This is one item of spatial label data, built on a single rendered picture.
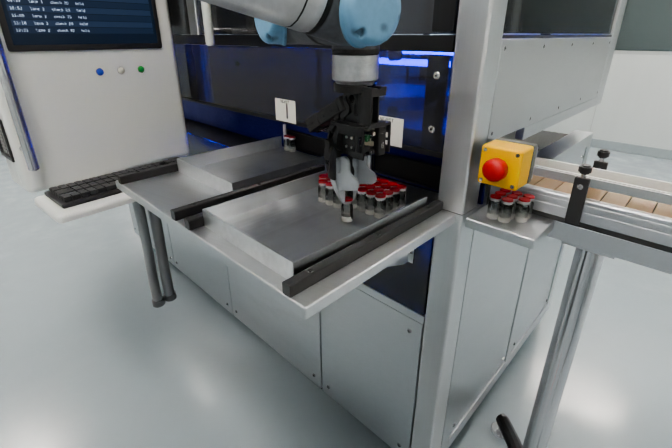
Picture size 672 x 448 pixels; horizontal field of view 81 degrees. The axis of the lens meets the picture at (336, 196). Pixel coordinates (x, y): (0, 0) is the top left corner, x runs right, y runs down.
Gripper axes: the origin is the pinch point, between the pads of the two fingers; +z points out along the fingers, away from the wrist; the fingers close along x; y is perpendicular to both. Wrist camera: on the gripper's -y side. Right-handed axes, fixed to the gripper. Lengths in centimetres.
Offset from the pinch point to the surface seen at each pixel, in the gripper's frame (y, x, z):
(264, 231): -7.0, -13.6, 5.5
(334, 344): -20, 17, 61
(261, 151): -51, 17, 6
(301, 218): -6.4, -5.4, 5.6
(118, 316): -129, -17, 94
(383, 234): 10.9, -2.0, 3.8
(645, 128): -11, 477, 66
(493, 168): 21.0, 14.1, -6.3
